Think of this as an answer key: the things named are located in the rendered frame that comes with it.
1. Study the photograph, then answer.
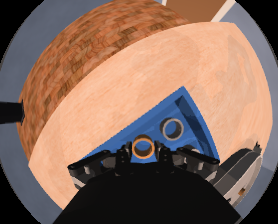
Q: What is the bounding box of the bronze bushing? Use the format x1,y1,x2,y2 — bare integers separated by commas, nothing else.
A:
238,188,245,196
132,134,154,159

